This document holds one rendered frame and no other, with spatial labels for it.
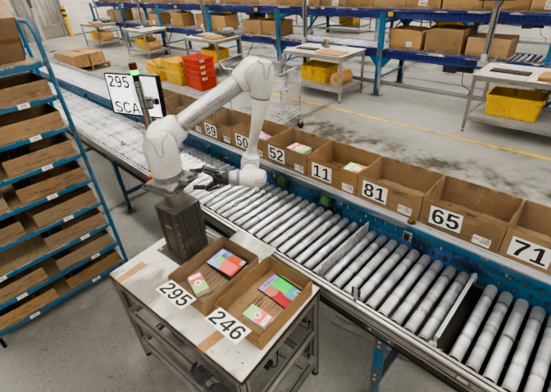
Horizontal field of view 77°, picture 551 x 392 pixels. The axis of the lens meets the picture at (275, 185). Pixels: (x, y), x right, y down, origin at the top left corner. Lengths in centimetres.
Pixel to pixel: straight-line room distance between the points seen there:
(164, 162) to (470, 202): 167
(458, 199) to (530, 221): 35
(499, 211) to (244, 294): 142
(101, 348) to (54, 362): 29
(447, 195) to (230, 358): 149
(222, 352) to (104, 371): 124
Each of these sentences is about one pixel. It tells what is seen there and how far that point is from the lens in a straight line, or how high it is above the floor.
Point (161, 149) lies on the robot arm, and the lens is 174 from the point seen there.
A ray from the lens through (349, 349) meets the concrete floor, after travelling 254.
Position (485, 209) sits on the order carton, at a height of 92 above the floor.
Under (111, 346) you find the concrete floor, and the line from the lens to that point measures 285.
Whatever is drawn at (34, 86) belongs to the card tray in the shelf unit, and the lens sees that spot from 257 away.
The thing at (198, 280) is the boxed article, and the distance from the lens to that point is 190.
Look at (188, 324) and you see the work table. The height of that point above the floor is 75.
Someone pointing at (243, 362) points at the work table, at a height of 75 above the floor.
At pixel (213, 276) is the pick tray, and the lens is 193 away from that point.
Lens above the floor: 213
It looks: 32 degrees down
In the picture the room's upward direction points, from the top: 4 degrees counter-clockwise
